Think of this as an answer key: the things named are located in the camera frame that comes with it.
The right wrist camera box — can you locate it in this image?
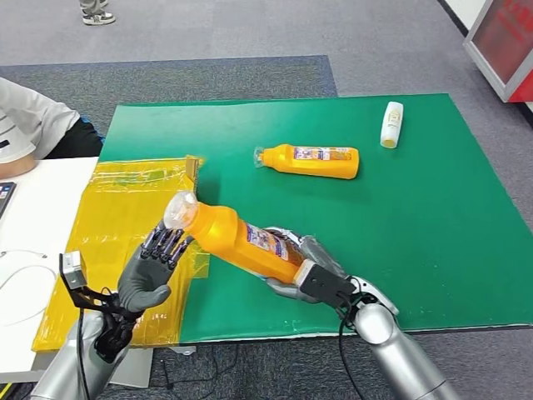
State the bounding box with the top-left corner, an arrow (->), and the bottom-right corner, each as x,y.
293,259 -> 358,312

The red and white sign cabinet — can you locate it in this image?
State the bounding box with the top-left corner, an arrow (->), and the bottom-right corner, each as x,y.
463,0 -> 533,104

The yellow taped cardboard sheet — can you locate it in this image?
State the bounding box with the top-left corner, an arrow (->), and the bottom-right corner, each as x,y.
31,155 -> 211,353

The orange bottle with clear cap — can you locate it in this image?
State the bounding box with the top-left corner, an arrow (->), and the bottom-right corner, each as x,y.
254,143 -> 360,181
163,191 -> 307,285

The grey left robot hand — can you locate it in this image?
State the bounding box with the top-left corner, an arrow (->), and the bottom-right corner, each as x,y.
118,223 -> 195,315

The seated person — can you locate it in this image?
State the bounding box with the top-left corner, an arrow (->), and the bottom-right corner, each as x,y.
0,77 -> 104,181

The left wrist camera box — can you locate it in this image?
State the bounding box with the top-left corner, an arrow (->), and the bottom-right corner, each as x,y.
59,251 -> 89,293

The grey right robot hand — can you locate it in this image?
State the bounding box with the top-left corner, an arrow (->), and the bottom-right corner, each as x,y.
264,226 -> 348,305

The green table mat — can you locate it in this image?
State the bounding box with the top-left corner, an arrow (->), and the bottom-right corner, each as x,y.
98,93 -> 533,344

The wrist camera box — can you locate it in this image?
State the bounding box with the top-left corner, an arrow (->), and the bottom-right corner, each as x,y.
293,259 -> 358,312
59,251 -> 89,293

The white desk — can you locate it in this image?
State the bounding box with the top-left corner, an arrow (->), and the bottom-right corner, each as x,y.
0,157 -> 99,385

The small white bottle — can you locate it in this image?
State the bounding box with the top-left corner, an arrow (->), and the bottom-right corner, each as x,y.
380,101 -> 404,150

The black flat device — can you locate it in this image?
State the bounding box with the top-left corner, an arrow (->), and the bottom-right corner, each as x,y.
0,182 -> 17,219

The black floor cable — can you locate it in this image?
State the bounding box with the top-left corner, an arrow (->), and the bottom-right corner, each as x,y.
160,342 -> 239,400

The thin white cable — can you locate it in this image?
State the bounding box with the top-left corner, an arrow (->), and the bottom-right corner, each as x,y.
0,248 -> 58,328

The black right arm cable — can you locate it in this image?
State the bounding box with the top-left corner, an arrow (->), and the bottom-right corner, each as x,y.
337,295 -> 376,400

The standing person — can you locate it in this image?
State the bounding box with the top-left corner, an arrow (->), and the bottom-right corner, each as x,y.
78,0 -> 116,27

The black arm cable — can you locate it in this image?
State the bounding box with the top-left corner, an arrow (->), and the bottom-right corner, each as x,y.
76,306 -> 93,400
337,295 -> 376,400

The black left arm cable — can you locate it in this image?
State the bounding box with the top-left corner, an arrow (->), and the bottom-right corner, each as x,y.
76,306 -> 93,400

